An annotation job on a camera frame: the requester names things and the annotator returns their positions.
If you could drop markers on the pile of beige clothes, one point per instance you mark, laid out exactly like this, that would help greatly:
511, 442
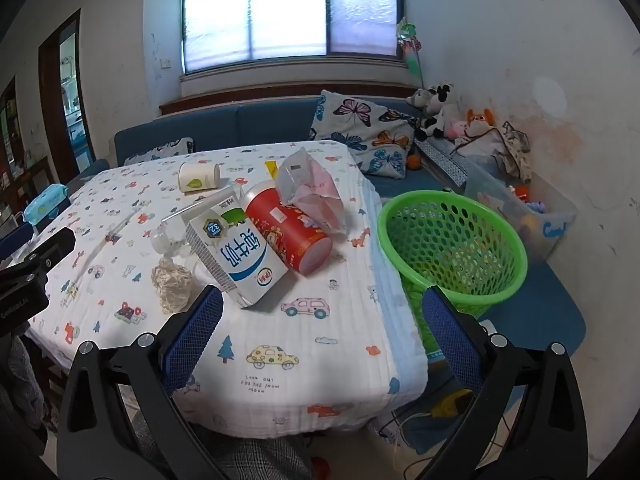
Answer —
492, 152

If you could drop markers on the colourful pinwheel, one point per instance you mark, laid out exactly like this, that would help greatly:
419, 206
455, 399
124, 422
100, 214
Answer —
411, 47

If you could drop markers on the blue wet wipes pack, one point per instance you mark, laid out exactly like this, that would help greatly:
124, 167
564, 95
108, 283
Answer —
45, 202

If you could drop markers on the clear plastic storage box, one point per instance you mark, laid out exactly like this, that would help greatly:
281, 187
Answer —
545, 232

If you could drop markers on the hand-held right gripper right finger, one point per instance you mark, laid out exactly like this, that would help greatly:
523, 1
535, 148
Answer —
450, 340

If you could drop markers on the grey plush toy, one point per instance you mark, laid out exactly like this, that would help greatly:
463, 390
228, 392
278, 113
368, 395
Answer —
419, 97

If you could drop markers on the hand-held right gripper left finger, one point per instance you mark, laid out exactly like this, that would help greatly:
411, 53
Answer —
195, 335

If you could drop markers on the blue sofa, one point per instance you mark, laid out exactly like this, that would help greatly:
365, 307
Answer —
250, 120

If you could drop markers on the orange toy ball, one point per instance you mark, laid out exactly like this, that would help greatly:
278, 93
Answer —
413, 161

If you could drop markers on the white milk carton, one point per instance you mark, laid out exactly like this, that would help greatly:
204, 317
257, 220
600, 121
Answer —
245, 265

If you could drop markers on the white paper cup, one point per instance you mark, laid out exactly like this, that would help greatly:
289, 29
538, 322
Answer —
200, 176

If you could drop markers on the yellow snack packet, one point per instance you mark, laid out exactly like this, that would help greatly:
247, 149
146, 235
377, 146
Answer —
271, 166

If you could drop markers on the cow plush toy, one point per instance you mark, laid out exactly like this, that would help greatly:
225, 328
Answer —
440, 105

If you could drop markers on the green plastic basket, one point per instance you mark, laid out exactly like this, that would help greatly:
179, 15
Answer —
500, 290

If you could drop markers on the person's plaid trouser legs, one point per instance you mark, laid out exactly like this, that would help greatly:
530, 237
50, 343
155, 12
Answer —
250, 460

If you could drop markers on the person's left forearm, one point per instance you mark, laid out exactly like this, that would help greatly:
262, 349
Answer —
20, 375

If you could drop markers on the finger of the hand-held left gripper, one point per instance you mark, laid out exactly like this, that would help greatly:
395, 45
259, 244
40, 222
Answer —
52, 250

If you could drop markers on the beige tissue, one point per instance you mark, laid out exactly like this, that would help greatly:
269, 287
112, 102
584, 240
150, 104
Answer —
172, 282

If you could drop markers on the clear pink plastic bag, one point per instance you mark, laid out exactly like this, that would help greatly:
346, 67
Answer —
310, 185

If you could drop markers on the wooden door frame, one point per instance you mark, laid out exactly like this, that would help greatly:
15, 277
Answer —
50, 110

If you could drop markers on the small patterned pillow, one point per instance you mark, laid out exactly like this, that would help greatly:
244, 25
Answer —
165, 149

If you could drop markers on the window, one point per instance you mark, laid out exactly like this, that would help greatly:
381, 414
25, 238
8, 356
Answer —
290, 10

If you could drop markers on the butterfly print pillow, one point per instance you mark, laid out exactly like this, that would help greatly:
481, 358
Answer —
360, 125

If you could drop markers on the orange fox plush toy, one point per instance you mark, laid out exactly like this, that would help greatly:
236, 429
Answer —
480, 119

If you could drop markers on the pink plush toy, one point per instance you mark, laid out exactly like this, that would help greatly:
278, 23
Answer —
456, 129

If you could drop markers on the long clear plastic strip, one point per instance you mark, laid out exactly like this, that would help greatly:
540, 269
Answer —
107, 240

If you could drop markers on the long blue patterned cloth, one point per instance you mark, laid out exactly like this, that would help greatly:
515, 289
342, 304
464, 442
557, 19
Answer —
442, 160

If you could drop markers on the wooden cabinet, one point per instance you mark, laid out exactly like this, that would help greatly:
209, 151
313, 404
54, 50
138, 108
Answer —
12, 135

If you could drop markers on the red cylindrical can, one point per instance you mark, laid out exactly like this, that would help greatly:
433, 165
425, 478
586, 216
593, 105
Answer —
285, 235

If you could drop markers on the yellow object on floor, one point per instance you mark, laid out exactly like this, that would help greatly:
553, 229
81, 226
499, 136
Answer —
452, 402

